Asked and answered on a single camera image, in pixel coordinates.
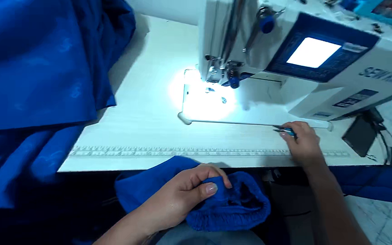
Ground person's right hand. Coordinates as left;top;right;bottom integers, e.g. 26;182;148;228
280;121;325;170

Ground person's left hand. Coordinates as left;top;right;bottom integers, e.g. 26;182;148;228
137;163;233;236

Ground thread snips with blue handle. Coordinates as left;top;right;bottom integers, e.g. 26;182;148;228
272;125;298;138

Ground blue gathered garment piece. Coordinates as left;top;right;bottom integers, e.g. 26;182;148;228
114;155;271;232

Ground person's right forearm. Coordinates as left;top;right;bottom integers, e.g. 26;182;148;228
304;163;372;245

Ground person's left forearm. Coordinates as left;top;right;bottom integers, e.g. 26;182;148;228
92;207;157;245

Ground person's body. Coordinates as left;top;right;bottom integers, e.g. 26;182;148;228
155;222;266;245

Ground transparent measuring ruler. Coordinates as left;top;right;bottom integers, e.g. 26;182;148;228
69;146;350;158

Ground black rectangular box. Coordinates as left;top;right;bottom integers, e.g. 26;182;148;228
342;114;379;158

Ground white industrial sewing machine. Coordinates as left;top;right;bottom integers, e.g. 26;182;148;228
178;0;392;132

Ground light blue tray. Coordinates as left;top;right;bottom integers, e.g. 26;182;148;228
340;0;392;28

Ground large blue patterned fabric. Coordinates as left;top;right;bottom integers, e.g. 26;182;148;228
0;0;137;209

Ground black cable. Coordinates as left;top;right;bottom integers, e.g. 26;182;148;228
376;127;391;166

